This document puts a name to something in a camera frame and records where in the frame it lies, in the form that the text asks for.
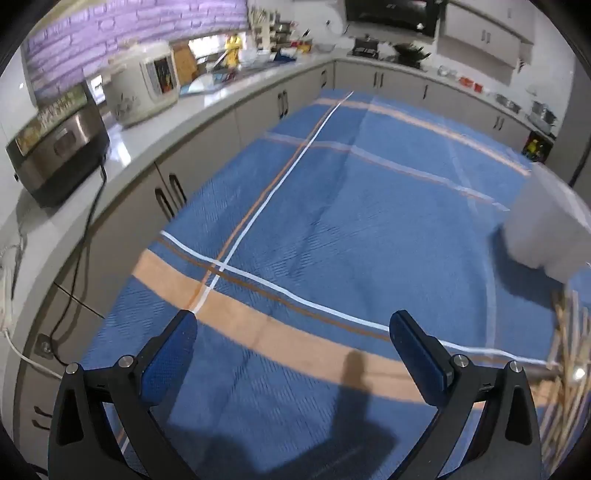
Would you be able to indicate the scenic window blind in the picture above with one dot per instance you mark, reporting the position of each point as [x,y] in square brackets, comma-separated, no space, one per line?
[75,47]

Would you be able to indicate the silver black toaster appliance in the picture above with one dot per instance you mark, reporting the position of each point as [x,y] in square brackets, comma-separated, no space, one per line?
[60,147]

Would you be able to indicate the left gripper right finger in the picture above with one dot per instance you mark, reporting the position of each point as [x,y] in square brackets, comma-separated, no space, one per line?
[506,443]

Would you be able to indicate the white utensil holder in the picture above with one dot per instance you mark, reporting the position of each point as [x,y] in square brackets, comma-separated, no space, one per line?
[548,226]

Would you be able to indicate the grey lower cabinets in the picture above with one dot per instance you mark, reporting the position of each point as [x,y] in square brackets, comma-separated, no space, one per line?
[87,288]

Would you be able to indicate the black range hood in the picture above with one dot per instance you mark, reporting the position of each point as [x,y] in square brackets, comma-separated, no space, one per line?
[415,16]

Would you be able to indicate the white rice cooker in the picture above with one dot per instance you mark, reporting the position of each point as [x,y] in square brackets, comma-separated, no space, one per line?
[140,81]

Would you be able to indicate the pile of chopsticks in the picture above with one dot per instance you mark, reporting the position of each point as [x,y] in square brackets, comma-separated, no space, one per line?
[569,387]

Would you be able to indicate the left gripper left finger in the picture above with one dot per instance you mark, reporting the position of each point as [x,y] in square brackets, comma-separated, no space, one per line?
[82,444]

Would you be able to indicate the blue plaid tablecloth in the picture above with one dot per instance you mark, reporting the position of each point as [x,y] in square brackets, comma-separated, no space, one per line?
[293,259]

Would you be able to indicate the black wok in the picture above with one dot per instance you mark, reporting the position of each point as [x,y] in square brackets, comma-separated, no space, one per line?
[411,55]

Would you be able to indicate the steel sink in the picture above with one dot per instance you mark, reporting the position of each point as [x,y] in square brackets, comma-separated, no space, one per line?
[223,75]

